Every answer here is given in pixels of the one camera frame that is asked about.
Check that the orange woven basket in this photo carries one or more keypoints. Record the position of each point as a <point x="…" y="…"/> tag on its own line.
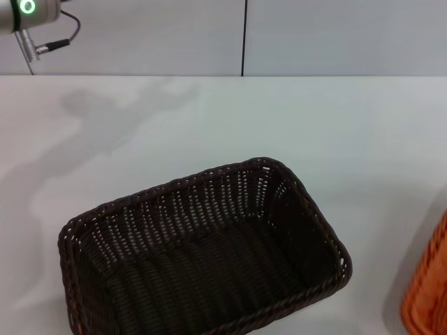
<point x="427" y="289"/>

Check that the dark brown woven basket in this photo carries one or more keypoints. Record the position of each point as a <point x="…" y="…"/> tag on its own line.
<point x="209" y="258"/>

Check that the black vertical wall strip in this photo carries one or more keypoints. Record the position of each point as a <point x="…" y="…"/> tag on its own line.
<point x="243" y="38"/>

